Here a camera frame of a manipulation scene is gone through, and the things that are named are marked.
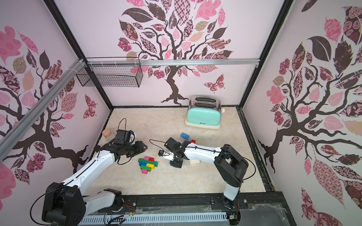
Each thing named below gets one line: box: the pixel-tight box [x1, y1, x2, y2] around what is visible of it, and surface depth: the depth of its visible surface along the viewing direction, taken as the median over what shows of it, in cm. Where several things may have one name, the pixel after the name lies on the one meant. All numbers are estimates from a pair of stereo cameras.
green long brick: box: [137, 158, 159, 168], surface depth 89 cm
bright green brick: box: [140, 165, 152, 172], surface depth 87 cm
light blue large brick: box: [180, 132, 190, 141], surface depth 102 cm
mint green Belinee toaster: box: [184, 95, 226, 130], surface depth 102 cm
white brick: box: [189, 159, 201, 165], surface depth 89 cm
